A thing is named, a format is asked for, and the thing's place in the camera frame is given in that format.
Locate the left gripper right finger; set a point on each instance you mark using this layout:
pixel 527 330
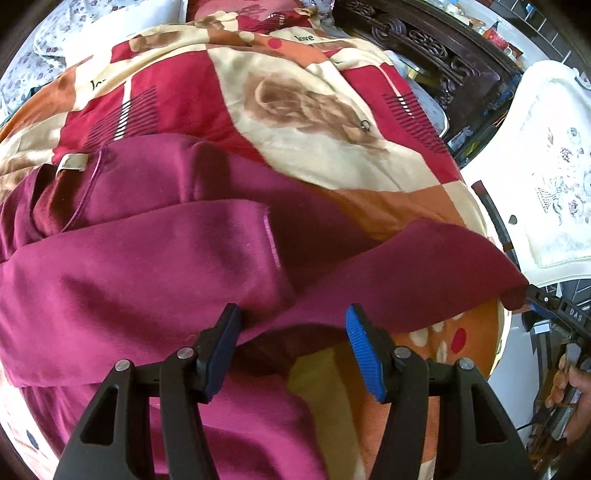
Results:
pixel 476 438

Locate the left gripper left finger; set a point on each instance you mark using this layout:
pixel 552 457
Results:
pixel 113 438

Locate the maroon fleece garment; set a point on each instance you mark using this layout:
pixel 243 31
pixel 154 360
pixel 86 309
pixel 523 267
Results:
pixel 137 252

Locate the white embroidered cloth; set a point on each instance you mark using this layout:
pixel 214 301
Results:
pixel 536 170

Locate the dark carved wooden headboard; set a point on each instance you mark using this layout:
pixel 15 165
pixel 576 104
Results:
pixel 471 79

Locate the white floral bedsheet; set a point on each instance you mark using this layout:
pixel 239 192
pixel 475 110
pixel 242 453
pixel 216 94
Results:
pixel 72 32

